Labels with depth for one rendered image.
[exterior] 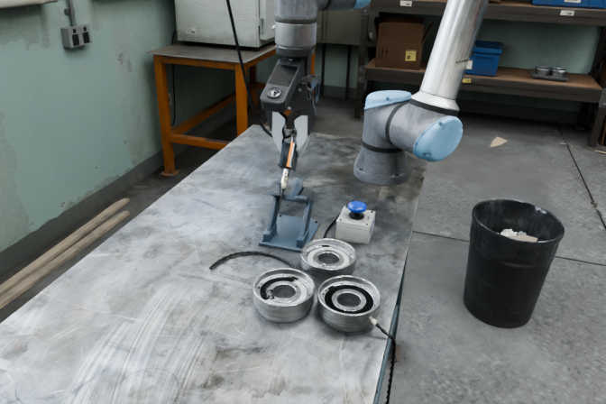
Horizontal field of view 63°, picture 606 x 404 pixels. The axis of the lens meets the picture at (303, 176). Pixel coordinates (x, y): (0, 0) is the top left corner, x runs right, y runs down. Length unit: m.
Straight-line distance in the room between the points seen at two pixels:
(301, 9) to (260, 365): 0.58
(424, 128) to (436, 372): 1.05
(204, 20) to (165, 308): 2.43
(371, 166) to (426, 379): 0.90
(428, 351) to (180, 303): 1.29
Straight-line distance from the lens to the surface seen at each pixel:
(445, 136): 1.19
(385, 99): 1.26
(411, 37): 4.25
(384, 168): 1.31
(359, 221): 1.05
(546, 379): 2.08
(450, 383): 1.94
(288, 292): 0.90
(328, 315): 0.83
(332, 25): 4.64
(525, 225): 2.27
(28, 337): 0.92
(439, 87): 1.19
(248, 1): 3.01
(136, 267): 1.02
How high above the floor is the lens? 1.37
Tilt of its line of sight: 25 degrees down
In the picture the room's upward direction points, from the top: 2 degrees clockwise
